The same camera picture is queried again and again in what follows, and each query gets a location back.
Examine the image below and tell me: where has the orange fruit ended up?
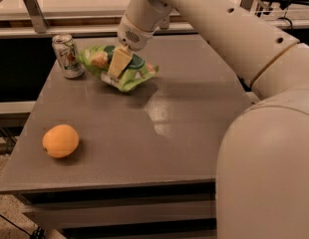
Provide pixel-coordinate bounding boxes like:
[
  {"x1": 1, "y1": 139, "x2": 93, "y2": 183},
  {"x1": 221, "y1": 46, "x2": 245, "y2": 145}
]
[{"x1": 42, "y1": 124, "x2": 80, "y2": 158}]

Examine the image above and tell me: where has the green rice chip bag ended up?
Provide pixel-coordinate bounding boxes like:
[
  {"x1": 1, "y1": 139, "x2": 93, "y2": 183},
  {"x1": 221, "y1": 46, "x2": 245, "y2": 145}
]
[{"x1": 76, "y1": 46, "x2": 158, "y2": 92}]

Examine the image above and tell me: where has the left metal bracket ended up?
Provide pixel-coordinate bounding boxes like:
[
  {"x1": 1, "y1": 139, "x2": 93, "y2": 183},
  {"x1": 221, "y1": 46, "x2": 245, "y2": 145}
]
[{"x1": 23, "y1": 0, "x2": 48, "y2": 34}]

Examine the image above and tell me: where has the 7up soda can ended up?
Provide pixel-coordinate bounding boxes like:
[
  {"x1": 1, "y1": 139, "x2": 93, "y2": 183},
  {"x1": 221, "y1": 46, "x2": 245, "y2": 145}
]
[{"x1": 52, "y1": 34, "x2": 84, "y2": 79}]

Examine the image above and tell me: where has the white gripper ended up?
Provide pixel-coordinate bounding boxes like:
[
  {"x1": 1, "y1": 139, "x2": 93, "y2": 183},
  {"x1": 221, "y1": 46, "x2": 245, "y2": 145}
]
[{"x1": 108, "y1": 14, "x2": 155, "y2": 79}]

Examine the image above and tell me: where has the grey table drawer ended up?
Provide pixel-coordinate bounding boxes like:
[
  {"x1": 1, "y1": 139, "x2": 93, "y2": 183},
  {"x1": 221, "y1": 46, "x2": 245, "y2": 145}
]
[{"x1": 23, "y1": 194, "x2": 216, "y2": 229}]

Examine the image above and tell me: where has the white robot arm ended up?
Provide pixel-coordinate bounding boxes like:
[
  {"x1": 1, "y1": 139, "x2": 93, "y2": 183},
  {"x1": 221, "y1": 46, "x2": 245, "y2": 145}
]
[{"x1": 118, "y1": 0, "x2": 309, "y2": 239}]

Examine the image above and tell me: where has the black cable on floor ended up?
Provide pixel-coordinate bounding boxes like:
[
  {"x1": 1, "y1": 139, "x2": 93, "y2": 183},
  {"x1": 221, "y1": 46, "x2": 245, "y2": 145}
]
[{"x1": 0, "y1": 211, "x2": 46, "y2": 239}]

